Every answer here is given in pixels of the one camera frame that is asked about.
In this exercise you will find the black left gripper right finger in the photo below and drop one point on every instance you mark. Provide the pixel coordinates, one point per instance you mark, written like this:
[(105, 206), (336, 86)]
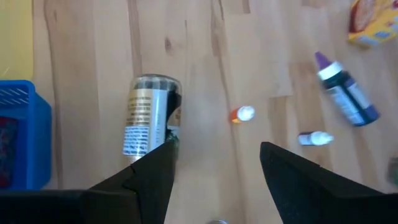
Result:
[(311, 199)]

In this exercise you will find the yellow Corn Pops cereal box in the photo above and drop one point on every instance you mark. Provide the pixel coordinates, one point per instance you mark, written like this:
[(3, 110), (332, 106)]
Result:
[(373, 21)]

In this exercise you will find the small clear glass jar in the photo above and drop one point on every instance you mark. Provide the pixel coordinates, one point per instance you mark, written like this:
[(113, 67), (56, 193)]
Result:
[(217, 222)]

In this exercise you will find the yellow plastic bin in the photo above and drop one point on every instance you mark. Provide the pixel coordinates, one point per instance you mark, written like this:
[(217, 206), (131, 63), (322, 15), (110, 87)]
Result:
[(15, 37)]

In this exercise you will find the small orange dropper bottle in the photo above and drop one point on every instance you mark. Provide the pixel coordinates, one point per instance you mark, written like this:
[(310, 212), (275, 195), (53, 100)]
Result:
[(243, 114)]

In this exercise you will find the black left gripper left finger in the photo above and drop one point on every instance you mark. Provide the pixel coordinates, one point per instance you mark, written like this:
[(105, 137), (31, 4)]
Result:
[(124, 202)]

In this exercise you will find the blue plastic basket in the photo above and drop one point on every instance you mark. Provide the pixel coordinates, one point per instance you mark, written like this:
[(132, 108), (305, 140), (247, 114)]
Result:
[(34, 140)]

